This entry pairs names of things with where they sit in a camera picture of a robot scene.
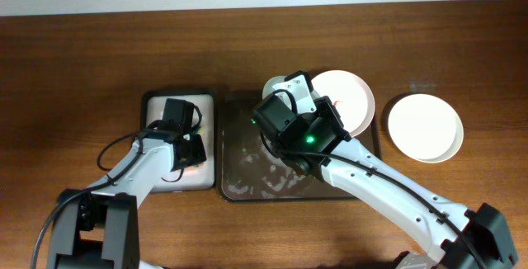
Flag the green yellow scrub sponge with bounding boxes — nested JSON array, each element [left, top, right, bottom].
[[184, 127, 207, 170]]

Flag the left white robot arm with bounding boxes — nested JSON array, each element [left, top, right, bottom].
[[43, 130, 206, 269]]

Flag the soapy water tray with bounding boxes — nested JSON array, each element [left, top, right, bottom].
[[140, 89, 216, 192]]

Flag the pink white plate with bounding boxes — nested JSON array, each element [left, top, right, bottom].
[[312, 70, 375, 136]]

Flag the cream white plate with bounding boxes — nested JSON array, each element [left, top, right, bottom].
[[387, 93, 464, 163]]

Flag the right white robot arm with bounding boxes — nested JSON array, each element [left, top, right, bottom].
[[252, 95, 519, 268]]

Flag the brown serving tray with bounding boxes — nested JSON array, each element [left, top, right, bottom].
[[215, 91, 355, 203]]

